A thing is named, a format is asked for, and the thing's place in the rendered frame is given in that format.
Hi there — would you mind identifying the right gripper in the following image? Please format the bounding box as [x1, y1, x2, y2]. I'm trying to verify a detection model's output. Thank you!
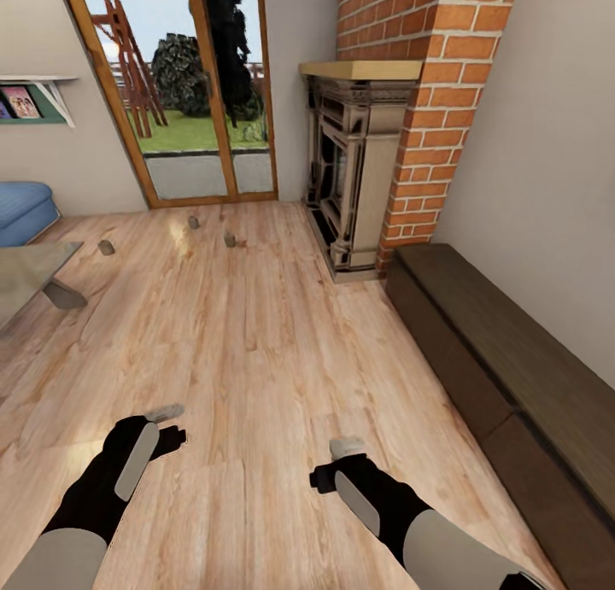
[309, 459, 340, 494]

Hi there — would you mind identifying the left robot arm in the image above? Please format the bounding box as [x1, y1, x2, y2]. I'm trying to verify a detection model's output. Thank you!
[0, 403, 186, 590]

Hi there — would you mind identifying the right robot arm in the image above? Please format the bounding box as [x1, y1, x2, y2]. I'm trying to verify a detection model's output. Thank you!
[309, 436, 552, 590]

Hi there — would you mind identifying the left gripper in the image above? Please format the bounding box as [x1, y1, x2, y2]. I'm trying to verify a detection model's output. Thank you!
[151, 425, 186, 460]

